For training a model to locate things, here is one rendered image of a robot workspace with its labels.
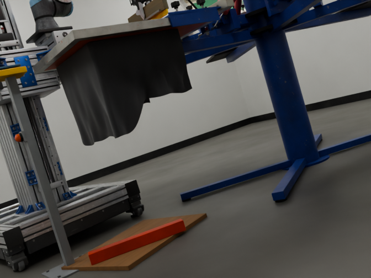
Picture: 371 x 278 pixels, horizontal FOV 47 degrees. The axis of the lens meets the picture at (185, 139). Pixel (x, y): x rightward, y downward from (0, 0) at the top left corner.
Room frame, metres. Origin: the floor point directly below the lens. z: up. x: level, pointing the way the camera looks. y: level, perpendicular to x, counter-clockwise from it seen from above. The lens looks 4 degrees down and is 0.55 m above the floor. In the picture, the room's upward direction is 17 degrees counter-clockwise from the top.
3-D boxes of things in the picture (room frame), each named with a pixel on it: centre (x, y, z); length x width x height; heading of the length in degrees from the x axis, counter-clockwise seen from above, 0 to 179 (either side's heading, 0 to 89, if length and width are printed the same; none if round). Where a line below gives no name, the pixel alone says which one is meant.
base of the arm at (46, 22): (2.73, 0.63, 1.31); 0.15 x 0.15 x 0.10
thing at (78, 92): (2.05, 0.39, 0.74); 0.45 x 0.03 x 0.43; 35
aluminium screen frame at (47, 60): (2.21, 0.15, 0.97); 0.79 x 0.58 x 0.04; 125
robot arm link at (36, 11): (2.74, 0.62, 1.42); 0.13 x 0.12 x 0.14; 137
